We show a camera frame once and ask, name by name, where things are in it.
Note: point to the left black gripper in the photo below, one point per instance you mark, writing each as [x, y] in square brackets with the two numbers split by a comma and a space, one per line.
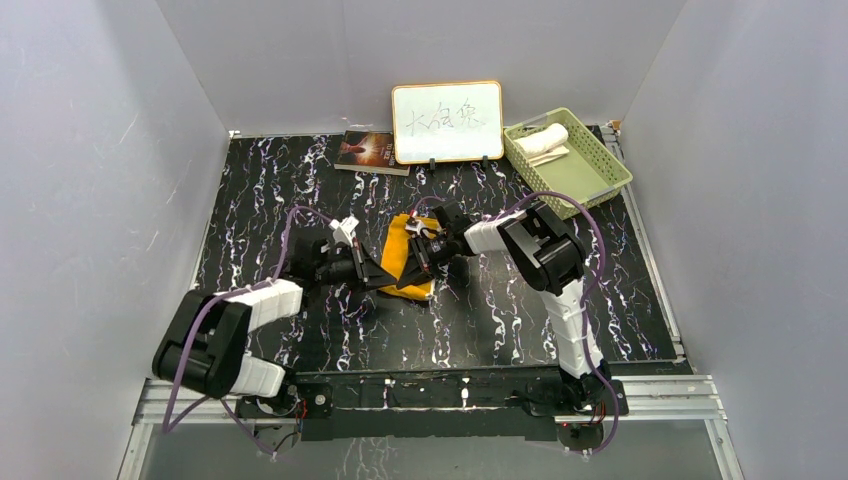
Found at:
[365, 269]

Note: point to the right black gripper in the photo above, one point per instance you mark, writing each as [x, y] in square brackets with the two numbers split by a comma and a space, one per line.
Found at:
[414, 274]

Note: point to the yellow bear towel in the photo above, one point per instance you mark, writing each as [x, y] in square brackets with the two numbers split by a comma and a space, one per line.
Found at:
[393, 259]

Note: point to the white towel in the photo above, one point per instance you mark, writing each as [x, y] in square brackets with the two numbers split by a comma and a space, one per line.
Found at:
[545, 146]

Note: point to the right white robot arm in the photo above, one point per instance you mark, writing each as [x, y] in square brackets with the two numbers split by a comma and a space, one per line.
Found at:
[549, 257]

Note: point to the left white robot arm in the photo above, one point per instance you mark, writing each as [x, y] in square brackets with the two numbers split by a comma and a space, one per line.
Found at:
[204, 348]

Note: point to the dark paperback book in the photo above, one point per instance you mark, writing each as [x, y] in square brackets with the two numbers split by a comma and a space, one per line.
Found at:
[369, 152]

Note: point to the green plastic basket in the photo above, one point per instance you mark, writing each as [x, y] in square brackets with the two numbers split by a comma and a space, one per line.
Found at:
[582, 167]

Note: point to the small whiteboard orange frame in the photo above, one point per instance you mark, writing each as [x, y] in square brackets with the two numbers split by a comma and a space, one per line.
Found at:
[447, 122]

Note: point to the black base frame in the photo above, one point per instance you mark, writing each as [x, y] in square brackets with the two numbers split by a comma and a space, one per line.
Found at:
[533, 402]

